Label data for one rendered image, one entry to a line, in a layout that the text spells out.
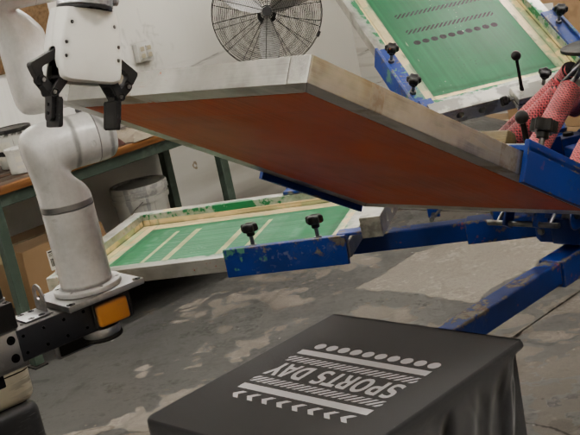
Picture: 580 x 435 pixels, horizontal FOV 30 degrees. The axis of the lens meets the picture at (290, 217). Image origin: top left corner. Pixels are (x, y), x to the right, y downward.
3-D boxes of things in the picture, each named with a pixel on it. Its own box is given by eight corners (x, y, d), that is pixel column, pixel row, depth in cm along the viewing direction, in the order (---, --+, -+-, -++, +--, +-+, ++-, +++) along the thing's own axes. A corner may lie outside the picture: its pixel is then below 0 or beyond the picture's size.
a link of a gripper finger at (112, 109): (122, 84, 153) (122, 131, 153) (103, 82, 151) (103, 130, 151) (135, 82, 151) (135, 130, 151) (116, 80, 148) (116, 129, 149)
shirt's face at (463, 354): (334, 472, 152) (333, 469, 152) (147, 419, 183) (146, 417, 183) (520, 342, 184) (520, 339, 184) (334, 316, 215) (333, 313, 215)
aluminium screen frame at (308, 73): (306, 82, 135) (312, 53, 136) (53, 101, 177) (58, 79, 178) (614, 216, 190) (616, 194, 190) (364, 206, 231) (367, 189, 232)
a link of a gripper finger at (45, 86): (50, 78, 145) (50, 128, 145) (29, 75, 143) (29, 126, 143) (64, 76, 143) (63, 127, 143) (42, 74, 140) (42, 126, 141)
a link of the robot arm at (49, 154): (30, 212, 197) (7, 127, 194) (97, 192, 203) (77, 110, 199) (44, 219, 189) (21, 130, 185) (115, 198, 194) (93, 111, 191)
